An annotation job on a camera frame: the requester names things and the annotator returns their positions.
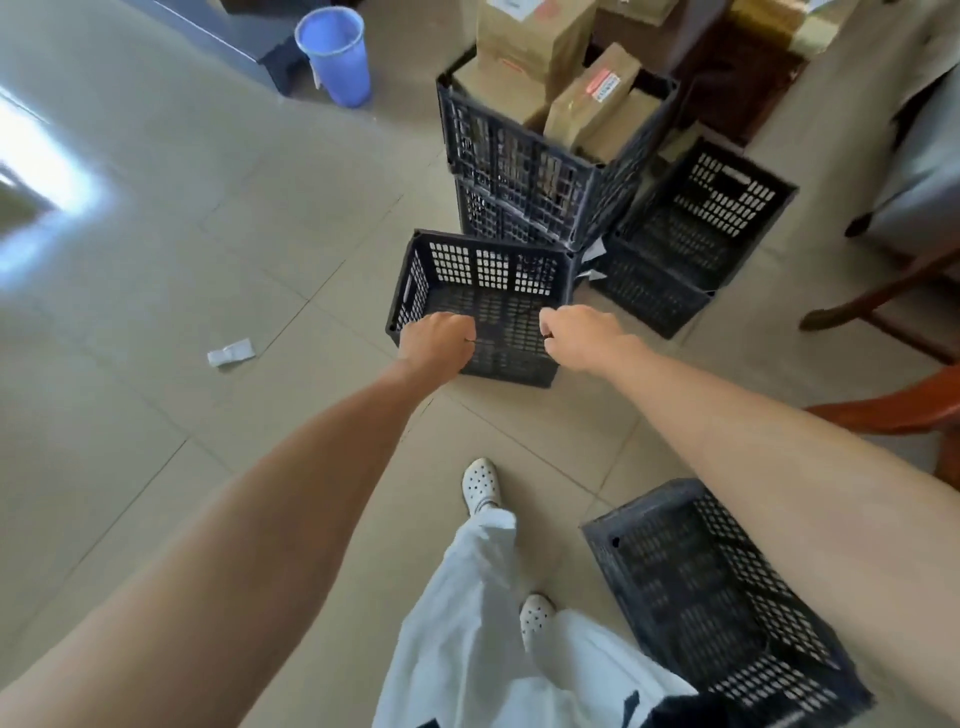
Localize white trousers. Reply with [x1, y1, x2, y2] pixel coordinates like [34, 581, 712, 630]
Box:
[372, 507, 700, 728]

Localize flat cardboard box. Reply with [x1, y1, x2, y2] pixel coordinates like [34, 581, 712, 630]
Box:
[451, 51, 554, 130]

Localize person's right hand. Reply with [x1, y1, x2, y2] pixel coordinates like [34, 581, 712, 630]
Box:
[538, 303, 648, 376]

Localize white paper scrap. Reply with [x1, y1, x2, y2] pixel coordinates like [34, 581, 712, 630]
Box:
[207, 337, 257, 369]

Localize plain brown cardboard box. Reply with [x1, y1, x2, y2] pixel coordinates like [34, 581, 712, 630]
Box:
[583, 87, 664, 165]

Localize black crate holding boxes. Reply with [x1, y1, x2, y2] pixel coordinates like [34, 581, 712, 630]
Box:
[436, 46, 681, 249]

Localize blue plastic bucket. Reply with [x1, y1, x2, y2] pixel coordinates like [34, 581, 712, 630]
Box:
[294, 6, 373, 109]

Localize brown wooden chair leg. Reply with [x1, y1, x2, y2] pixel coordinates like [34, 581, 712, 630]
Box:
[798, 246, 960, 366]

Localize grey seat cushion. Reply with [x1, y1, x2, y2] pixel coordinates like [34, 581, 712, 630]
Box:
[846, 0, 960, 261]

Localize person's left hand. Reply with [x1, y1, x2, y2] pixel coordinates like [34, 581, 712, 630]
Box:
[397, 311, 479, 384]

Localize red label cardboard box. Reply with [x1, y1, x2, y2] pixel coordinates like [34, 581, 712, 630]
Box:
[543, 42, 644, 149]

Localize red-brown wooden chair frame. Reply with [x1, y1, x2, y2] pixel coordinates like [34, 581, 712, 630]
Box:
[803, 366, 960, 487]

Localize person's right forearm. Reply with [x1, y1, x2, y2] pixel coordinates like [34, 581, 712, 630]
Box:
[600, 335, 960, 723]

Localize black plastic crate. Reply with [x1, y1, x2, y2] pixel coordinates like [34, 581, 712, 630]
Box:
[580, 478, 876, 728]
[588, 136, 799, 341]
[456, 176, 601, 253]
[385, 229, 578, 390]

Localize white right clog shoe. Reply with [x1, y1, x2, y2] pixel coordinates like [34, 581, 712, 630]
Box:
[519, 593, 558, 654]

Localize white paper tag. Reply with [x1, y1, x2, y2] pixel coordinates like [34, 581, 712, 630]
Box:
[576, 238, 610, 285]

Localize dark grey desk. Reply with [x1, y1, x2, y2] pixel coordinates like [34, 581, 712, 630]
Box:
[123, 0, 313, 96]

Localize white left clog shoe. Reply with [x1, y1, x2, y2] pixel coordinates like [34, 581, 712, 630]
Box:
[462, 458, 501, 519]

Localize white clog shoe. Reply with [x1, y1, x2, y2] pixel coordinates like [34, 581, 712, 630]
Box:
[462, 458, 501, 519]
[519, 593, 558, 654]

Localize tall cardboard box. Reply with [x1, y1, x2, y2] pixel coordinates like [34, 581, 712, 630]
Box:
[475, 0, 599, 82]

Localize person's left forearm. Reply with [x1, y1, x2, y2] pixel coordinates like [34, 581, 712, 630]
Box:
[0, 358, 451, 728]

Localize dark brown wooden cabinet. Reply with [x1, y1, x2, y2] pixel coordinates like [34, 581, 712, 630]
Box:
[660, 0, 810, 149]

